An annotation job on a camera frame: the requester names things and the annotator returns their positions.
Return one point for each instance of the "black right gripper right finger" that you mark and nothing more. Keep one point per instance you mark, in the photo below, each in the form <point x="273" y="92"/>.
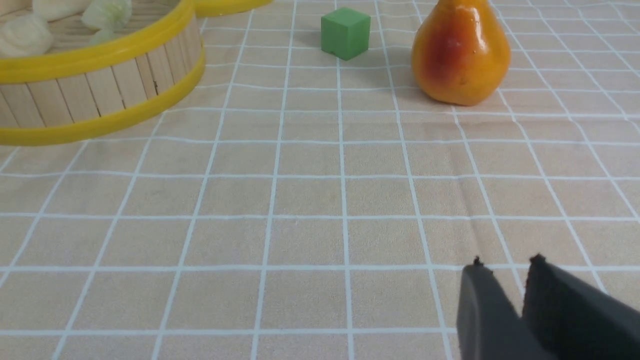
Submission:
<point x="574" y="320"/>

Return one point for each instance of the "bamboo steamer lid yellow rim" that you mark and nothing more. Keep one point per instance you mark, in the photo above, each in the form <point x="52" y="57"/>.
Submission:
<point x="217" y="8"/>

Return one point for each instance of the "orange pear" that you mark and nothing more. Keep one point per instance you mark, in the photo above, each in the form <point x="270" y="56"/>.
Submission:
<point x="460" y="54"/>

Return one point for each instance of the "bamboo steamer tray yellow rim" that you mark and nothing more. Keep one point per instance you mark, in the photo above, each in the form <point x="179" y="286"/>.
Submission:
<point x="93" y="91"/>

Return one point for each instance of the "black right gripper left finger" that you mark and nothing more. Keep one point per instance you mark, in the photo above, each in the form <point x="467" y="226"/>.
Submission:
<point x="488" y="326"/>

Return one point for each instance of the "checkered beige tablecloth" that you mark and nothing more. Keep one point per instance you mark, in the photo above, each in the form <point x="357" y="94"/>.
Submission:
<point x="297" y="206"/>

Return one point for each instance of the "pale green dumpling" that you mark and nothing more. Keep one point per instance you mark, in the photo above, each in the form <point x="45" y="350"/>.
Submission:
<point x="102" y="36"/>
<point x="107" y="14"/>

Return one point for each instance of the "white dumpling in steamer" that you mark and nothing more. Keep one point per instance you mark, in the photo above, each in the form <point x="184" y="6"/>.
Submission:
<point x="53" y="10"/>

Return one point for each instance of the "green cube block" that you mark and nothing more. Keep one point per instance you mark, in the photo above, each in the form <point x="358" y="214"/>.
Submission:
<point x="345" y="33"/>

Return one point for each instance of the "white dumpling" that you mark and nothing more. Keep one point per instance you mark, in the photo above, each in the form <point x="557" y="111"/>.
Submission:
<point x="53" y="10"/>
<point x="25" y="36"/>

